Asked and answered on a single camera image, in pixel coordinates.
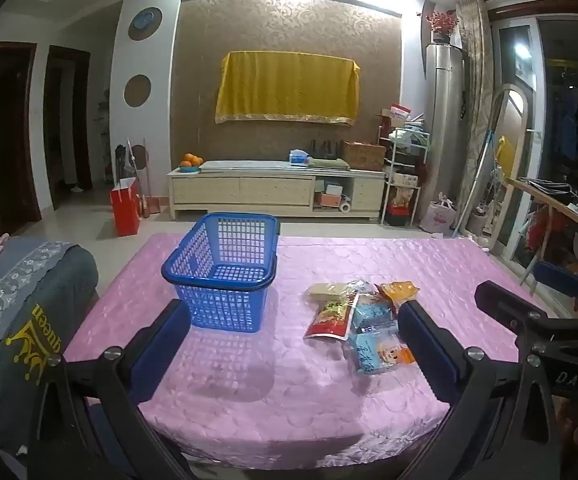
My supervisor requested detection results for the blue handled mop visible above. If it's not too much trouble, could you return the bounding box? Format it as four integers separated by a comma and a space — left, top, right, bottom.
452, 130, 495, 238

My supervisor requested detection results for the red broom and dustpan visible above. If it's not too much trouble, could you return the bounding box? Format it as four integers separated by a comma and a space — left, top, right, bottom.
141, 137, 161, 217

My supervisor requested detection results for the vase of red flowers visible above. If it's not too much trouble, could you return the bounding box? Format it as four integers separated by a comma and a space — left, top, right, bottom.
425, 10, 460, 46

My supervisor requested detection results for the silver standing air conditioner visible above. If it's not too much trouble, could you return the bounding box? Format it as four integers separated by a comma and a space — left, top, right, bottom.
425, 42, 467, 216

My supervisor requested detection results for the glass balcony door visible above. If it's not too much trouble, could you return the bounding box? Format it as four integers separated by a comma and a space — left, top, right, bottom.
489, 15, 578, 271

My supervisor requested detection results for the pink quilted table cover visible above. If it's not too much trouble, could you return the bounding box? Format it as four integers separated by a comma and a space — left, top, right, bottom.
61, 232, 560, 471

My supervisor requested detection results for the dark grey crown print cushion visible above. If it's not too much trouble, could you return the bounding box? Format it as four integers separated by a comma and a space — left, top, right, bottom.
0, 245, 100, 461

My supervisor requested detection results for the yellow fringed cloth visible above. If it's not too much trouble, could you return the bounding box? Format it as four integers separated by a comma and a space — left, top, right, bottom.
215, 51, 361, 126

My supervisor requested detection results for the white metal rack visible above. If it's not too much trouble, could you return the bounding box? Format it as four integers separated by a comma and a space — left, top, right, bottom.
378, 110, 432, 226

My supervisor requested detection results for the black desktop stand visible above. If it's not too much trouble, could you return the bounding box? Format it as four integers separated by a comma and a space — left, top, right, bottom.
310, 139, 340, 158

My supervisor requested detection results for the beige snack packet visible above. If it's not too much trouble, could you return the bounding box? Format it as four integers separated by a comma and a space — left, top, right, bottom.
307, 281, 352, 302

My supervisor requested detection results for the red paper bag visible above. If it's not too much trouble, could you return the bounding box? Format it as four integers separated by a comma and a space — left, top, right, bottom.
110, 177, 140, 237

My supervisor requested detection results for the pink shopping bag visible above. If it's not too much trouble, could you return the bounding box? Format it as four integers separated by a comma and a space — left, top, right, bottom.
419, 199, 460, 233

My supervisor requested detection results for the light blue cartoon snack packet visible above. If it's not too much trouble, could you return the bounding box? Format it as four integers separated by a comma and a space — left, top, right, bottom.
345, 330, 405, 377

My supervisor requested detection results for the plain light blue snack packet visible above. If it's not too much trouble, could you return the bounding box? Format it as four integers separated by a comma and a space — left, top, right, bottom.
351, 292, 399, 333

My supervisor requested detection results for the red gift box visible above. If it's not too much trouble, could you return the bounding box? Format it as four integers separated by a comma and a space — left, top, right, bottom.
386, 187, 417, 226

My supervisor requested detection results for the cream TV cabinet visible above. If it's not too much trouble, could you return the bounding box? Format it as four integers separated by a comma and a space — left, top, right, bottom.
166, 159, 387, 221

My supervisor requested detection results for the dark wooden door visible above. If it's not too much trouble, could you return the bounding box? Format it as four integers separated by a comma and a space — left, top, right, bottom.
0, 41, 42, 241
44, 45, 94, 211

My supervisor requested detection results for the white folding mop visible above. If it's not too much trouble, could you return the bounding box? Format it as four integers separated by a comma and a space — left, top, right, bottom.
114, 136, 142, 191

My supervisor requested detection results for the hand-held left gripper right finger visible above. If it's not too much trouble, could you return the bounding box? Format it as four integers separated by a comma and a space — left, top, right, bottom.
396, 299, 567, 480

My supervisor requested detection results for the arched standing mirror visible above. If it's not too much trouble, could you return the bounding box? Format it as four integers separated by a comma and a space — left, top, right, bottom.
479, 85, 532, 256

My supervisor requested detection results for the beige patterned curtain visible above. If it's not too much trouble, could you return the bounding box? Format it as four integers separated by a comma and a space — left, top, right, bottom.
456, 0, 495, 231

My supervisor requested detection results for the blue plastic basket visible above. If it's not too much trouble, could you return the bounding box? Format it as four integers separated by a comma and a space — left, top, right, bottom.
161, 212, 281, 333

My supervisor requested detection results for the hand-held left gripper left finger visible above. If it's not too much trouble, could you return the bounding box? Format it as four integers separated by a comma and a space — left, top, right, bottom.
29, 299, 195, 480

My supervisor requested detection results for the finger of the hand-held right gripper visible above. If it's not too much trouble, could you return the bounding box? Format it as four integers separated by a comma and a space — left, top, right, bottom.
474, 281, 547, 335
533, 260, 578, 311

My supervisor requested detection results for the red snack packet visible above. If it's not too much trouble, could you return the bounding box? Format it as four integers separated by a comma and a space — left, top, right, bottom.
304, 296, 360, 342

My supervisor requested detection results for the pile of clothes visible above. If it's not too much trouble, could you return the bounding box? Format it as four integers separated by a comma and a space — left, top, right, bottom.
388, 125, 430, 148

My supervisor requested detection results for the wooden side table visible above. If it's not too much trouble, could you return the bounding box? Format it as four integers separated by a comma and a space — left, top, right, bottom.
504, 176, 578, 296

